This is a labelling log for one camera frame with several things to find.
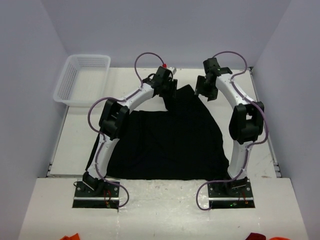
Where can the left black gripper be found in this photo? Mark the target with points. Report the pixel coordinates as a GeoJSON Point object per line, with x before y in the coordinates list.
{"type": "Point", "coordinates": [172, 84]}

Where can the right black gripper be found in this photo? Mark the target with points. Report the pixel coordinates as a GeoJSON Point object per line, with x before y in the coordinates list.
{"type": "Point", "coordinates": [199, 89]}

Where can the black t shirt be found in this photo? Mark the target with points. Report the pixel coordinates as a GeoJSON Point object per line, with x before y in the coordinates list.
{"type": "Point", "coordinates": [184, 142]}

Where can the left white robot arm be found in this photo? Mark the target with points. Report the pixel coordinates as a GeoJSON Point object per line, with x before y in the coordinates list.
{"type": "Point", "coordinates": [114, 120]}

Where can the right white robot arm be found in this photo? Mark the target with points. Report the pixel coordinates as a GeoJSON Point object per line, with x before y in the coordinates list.
{"type": "Point", "coordinates": [246, 123]}

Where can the white plastic basket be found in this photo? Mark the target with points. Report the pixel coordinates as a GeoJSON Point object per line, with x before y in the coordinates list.
{"type": "Point", "coordinates": [82, 80]}

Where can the dark red cloth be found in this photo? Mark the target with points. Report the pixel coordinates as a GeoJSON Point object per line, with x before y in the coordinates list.
{"type": "Point", "coordinates": [256, 236]}

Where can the orange cloth bottom right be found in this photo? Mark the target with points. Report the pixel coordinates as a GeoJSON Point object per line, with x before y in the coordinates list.
{"type": "Point", "coordinates": [279, 238]}

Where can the orange cloth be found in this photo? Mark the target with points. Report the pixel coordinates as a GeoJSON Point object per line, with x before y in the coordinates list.
{"type": "Point", "coordinates": [72, 237]}
{"type": "Point", "coordinates": [279, 238]}

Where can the orange cloth bottom left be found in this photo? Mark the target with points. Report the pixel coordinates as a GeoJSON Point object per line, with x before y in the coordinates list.
{"type": "Point", "coordinates": [72, 237]}

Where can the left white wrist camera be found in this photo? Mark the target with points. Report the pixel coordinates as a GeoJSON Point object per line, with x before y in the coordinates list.
{"type": "Point", "coordinates": [172, 69]}

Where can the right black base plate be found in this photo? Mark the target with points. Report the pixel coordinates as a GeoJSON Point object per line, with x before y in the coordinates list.
{"type": "Point", "coordinates": [237, 194]}

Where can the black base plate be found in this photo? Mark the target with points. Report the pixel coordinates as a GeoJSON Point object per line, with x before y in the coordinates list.
{"type": "Point", "coordinates": [106, 196]}
{"type": "Point", "coordinates": [237, 194]}

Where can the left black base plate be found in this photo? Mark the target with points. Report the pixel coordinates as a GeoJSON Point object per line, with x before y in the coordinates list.
{"type": "Point", "coordinates": [106, 196]}

